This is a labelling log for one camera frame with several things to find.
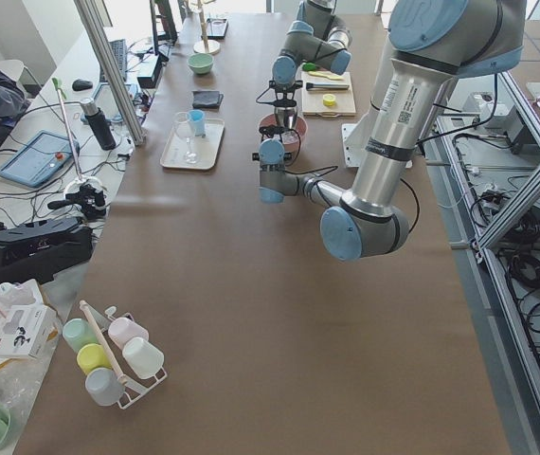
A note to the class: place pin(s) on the white cup rack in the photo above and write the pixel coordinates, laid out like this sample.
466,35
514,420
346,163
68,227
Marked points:
129,366

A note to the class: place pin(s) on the cream serving tray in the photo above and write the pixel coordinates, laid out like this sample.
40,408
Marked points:
206,148

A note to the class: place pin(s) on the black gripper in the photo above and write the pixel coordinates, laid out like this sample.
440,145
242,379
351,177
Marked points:
284,99
272,133

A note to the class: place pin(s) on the pink cup on rack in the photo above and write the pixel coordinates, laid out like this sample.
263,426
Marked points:
122,329

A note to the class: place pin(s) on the wooden cup tree stand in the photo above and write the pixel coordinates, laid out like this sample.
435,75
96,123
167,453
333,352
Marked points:
205,44

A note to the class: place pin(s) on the grey cup on rack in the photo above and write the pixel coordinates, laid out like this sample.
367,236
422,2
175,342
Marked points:
103,386

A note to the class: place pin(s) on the white product box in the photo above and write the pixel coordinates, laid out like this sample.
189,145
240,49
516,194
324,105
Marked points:
26,330

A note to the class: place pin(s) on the half lemon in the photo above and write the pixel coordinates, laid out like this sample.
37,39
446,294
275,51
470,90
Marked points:
329,100

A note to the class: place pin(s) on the white cup on rack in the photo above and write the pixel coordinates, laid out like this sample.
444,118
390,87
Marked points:
143,358

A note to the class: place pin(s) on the green cup on rack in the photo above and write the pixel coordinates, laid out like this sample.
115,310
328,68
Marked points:
77,333

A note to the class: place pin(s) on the steel ice scoop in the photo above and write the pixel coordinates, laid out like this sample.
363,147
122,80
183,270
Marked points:
286,116

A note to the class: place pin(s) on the blue cup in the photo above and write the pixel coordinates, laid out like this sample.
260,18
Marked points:
197,122

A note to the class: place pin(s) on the black bag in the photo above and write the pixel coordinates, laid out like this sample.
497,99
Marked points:
41,249

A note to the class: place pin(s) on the white pillar base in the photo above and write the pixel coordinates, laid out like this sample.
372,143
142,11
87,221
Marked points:
355,136

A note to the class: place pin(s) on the yellow plastic knife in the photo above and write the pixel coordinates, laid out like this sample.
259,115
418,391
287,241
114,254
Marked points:
326,75

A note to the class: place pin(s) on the mint green bowl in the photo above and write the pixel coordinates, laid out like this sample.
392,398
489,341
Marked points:
200,63

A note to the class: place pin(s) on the black bottle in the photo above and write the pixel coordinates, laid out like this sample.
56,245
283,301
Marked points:
98,124

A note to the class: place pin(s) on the wooden cutting board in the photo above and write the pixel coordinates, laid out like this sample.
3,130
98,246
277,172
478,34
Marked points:
312,103

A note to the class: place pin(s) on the clear wine glass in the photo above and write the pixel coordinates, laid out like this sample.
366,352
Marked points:
183,129

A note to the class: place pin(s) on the pink bowl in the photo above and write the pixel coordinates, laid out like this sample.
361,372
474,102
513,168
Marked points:
301,129

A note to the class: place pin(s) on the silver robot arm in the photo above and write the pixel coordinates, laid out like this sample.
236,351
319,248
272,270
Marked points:
318,37
428,44

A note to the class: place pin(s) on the clear ice cubes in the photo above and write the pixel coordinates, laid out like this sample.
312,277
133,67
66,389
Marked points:
290,138

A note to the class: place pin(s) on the yellow cup on rack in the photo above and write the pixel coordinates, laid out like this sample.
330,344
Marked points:
92,356

